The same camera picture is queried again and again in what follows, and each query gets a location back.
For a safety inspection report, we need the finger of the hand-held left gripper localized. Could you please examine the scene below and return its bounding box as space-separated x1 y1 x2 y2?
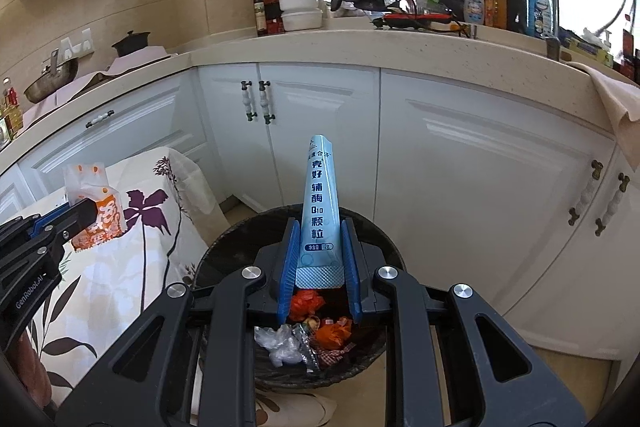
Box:
0 202 81 248
49 198 99 249

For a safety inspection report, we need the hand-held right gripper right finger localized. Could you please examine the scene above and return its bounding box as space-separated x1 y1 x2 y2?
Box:
341 217 587 427

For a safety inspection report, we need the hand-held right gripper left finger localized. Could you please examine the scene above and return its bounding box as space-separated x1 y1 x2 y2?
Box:
56 217 302 427

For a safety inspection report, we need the clear packet with orange print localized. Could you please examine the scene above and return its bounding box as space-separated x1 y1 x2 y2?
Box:
62 162 126 253

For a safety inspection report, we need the red plastic bag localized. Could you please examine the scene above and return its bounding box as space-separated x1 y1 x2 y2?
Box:
289 289 327 323

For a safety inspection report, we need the orange paper ball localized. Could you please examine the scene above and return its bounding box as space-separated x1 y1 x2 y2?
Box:
312 317 353 350

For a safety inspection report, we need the black trash bin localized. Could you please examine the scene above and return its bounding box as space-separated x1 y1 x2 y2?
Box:
192 205 407 390

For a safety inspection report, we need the light blue sachet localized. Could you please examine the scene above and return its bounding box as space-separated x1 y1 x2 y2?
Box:
294 134 346 290

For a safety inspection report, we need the clear plastic bag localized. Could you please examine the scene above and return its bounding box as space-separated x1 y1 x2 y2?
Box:
254 324 307 368

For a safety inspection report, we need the red checked ribbon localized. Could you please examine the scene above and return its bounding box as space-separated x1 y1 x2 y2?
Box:
315 342 357 368

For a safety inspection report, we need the person's left hand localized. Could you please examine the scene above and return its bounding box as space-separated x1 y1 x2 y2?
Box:
11 332 53 408

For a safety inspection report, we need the white cabinet door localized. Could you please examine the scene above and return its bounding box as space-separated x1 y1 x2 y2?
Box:
20 72 206 188
257 64 382 220
595 147 640 363
197 64 263 212
375 72 618 358

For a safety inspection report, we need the group of condiment bottles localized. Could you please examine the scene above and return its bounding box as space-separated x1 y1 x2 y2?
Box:
0 77 26 148

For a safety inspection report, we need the steel frying pan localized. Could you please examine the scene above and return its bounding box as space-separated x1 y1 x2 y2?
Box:
23 49 80 104

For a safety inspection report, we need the pale cloth over stove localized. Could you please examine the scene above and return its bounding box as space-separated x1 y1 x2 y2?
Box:
20 47 178 122

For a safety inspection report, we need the black lidded pot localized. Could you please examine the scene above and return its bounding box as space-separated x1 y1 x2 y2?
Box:
111 31 152 58

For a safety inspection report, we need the beige kitchen countertop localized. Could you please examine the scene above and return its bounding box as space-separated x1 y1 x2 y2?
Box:
0 24 640 168

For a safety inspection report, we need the dark glass bottle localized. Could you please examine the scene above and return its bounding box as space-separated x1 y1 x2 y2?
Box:
252 0 268 38

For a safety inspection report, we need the red and black tool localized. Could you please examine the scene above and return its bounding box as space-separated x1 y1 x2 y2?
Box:
372 9 473 38

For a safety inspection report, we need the beige hanging cloth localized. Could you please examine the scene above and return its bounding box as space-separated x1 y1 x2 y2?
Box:
567 61 640 138

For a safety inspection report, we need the blue bottle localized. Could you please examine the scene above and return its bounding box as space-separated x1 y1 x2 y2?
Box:
527 0 555 38

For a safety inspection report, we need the white cabinet handle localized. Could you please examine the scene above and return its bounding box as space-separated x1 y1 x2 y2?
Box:
568 160 604 226
258 80 276 125
85 110 116 128
241 80 256 122
595 173 631 238

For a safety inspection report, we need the white wall socket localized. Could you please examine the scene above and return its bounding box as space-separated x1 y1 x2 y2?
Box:
60 28 96 56

